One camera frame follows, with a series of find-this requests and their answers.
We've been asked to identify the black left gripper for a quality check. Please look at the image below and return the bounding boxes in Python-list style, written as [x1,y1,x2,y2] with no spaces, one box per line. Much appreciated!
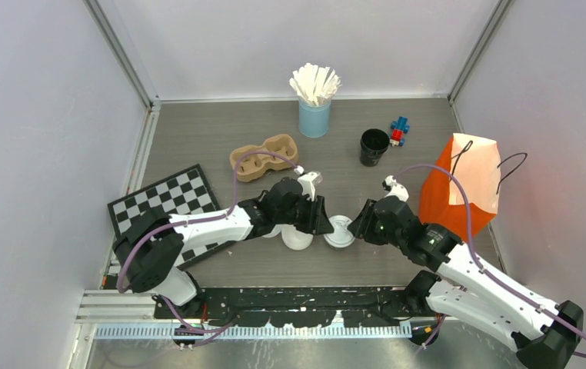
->
[275,193,333,236]

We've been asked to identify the white plastic cup lid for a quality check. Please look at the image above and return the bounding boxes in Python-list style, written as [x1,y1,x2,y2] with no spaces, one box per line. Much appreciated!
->
[323,214,355,251]

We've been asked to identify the stack of white lids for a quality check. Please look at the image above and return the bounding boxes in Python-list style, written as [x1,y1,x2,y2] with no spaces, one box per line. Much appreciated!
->
[281,224,314,251]

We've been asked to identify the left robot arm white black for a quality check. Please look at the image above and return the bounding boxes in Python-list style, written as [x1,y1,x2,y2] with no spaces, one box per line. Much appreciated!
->
[113,171,334,318]

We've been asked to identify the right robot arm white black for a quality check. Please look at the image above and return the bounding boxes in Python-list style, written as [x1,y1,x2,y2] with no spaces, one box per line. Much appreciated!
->
[348,196,584,368]

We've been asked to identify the orange paper takeout bag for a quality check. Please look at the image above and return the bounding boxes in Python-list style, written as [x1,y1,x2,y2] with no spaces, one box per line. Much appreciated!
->
[419,133,528,241]

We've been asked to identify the blue red toy blocks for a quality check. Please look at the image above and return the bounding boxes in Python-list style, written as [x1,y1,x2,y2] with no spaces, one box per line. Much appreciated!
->
[389,116,410,147]

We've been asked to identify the brown cardboard cup carrier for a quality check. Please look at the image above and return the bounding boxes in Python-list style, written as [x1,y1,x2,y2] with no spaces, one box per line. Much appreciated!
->
[229,134,299,182]

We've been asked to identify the blue cylindrical holder cup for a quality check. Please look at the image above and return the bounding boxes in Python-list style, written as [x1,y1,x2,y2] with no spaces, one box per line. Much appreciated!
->
[298,98,331,138]

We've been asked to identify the black white checkerboard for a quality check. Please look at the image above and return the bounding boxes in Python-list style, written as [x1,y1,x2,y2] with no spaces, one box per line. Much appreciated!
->
[107,164,237,271]

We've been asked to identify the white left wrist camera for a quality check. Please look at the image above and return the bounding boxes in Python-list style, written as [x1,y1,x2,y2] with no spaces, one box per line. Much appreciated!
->
[294,165,323,201]

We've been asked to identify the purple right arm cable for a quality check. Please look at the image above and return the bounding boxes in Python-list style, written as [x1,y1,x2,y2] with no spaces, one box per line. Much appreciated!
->
[383,163,586,363]

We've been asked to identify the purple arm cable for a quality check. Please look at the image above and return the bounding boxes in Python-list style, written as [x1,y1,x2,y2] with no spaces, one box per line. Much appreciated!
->
[383,163,586,363]
[115,150,305,347]

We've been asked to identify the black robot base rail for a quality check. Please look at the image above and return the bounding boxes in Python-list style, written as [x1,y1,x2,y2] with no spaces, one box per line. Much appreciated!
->
[154,287,438,328]

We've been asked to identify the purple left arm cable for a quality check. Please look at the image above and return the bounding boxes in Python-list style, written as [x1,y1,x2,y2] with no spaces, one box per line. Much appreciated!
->
[115,150,305,347]

